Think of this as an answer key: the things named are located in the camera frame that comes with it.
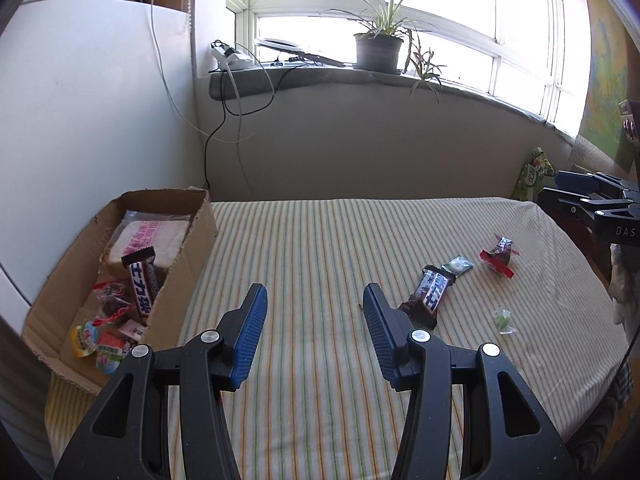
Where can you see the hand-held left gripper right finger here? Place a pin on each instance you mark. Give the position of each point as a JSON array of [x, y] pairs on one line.
[[380, 340]]

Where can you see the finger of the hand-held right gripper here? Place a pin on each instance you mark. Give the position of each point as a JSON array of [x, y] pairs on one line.
[[580, 181], [570, 202]]

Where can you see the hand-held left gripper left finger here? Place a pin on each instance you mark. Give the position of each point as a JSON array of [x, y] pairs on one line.
[[250, 340]]

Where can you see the brown chocolate bar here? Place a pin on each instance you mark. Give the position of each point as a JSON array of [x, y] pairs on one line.
[[142, 285], [431, 297]]

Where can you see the red dark candy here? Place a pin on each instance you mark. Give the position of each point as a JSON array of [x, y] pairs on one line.
[[112, 302], [497, 256]]

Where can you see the green white snack packet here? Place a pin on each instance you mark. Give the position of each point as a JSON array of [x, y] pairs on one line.
[[457, 266]]

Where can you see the brown cardboard box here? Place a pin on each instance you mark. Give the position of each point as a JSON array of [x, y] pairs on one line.
[[190, 240]]

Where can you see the pink candy packet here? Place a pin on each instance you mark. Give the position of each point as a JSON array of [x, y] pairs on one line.
[[132, 331]]

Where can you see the small green candy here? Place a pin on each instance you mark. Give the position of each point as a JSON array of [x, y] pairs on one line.
[[504, 320]]

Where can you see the red green jelly cup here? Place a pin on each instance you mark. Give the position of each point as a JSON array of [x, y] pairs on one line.
[[110, 352]]

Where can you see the white pink packet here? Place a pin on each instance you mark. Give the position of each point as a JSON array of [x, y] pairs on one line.
[[150, 235]]

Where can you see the yellow blue jelly cup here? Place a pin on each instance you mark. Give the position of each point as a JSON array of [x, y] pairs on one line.
[[84, 340]]

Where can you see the person's right forearm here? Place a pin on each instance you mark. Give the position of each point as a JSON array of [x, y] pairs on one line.
[[620, 285]]

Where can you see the white lace tablecloth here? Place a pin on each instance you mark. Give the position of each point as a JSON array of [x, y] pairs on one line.
[[585, 152]]

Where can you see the green printed bag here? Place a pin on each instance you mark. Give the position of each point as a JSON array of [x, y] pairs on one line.
[[532, 177]]

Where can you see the blue plaid cloth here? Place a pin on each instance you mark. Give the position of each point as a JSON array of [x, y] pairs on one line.
[[623, 382]]

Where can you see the potted spider plant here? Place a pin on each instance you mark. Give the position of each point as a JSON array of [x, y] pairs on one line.
[[377, 52]]

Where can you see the grey windowsill mat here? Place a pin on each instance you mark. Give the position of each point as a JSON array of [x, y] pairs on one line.
[[320, 77]]

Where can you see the white power strip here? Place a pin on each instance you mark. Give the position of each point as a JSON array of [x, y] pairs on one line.
[[235, 62]]

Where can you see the white cabinet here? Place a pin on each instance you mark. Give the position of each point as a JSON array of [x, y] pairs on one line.
[[90, 110]]

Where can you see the wall map poster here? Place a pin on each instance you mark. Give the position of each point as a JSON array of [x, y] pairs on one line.
[[607, 85]]

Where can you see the white window frame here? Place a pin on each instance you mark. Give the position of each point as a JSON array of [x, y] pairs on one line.
[[500, 35]]

